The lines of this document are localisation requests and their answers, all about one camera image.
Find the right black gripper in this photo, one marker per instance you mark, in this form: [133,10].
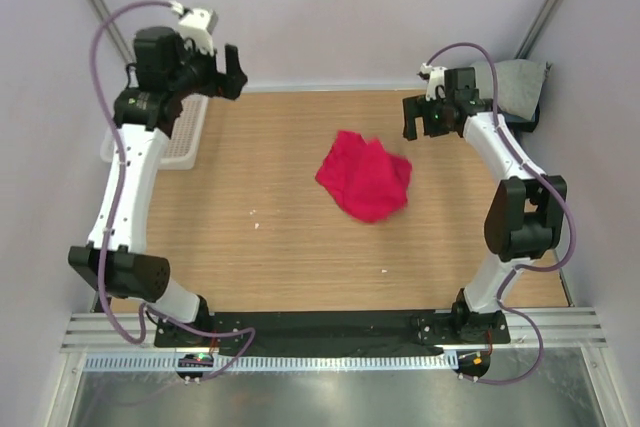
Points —
[418,107]

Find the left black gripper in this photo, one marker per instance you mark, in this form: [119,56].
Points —
[228,85]

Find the red t-shirt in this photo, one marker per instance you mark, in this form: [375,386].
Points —
[365,181]

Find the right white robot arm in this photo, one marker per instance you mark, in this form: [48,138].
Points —
[526,215]

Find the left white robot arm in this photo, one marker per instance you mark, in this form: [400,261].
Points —
[168,68]

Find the white plastic basket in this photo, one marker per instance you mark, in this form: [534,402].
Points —
[181,152]

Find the dark blue folded t-shirt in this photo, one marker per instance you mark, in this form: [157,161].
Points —
[520,124]

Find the grey folded t-shirt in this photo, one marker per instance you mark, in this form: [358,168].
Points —
[519,83]

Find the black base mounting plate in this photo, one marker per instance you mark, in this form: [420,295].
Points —
[333,330]

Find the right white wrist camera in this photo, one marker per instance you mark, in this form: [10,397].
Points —
[434,76]

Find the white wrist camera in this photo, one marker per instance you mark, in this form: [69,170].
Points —
[195,26]
[434,76]

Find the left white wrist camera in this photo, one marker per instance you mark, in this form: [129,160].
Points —
[195,26]

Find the left aluminium corner post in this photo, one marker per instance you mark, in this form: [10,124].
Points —
[95,2]

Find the aluminium frame rail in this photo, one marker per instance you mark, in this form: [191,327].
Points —
[550,327]

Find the white slotted cable duct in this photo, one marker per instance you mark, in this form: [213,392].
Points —
[183,362]

